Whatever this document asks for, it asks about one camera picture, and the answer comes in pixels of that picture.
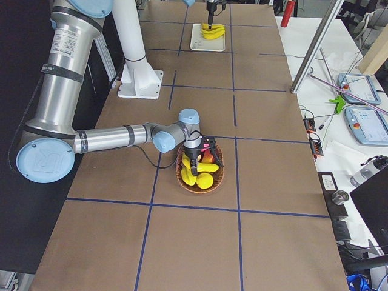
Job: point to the metal reacher grabber tool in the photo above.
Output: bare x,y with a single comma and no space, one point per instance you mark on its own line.
334,85

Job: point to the dark purple plum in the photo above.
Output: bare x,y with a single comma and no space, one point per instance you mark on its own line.
207,157

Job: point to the aluminium frame post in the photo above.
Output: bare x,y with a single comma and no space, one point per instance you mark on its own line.
315,45

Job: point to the blue teach pendant far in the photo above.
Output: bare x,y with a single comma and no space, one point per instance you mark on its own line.
359,85

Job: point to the black labelled box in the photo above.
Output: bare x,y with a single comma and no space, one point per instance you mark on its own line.
328,181

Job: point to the red cylinder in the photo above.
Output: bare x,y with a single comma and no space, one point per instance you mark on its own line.
287,13

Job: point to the green handled grabber tool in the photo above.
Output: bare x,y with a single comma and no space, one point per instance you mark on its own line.
339,104

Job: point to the yellow banana short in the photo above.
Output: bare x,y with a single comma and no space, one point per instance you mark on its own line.
202,167

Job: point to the white rectangular tray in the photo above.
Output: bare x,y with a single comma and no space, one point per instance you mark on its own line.
199,43

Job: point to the bright yellow-green banana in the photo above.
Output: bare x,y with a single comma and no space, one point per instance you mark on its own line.
212,30

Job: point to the yellow banana with brown tip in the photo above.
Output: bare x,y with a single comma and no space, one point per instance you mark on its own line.
205,26

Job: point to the black monitor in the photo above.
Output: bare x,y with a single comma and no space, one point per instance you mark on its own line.
370,200

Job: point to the blue teach pendant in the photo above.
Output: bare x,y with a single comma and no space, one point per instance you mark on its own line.
367,125
359,85

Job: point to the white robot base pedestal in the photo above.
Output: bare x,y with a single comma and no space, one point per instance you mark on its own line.
139,79

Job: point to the blue teach pendant near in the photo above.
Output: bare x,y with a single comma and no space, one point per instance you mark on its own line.
367,125

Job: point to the orange black connector box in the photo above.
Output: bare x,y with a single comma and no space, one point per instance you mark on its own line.
309,124

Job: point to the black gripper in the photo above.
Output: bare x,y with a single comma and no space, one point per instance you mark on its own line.
210,7
191,153

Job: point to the brown wicker basket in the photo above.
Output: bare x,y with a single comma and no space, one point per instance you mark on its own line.
217,177

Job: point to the large yellow banana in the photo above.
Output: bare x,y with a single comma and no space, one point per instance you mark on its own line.
214,35

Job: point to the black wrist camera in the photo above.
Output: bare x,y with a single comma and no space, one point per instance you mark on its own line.
208,140

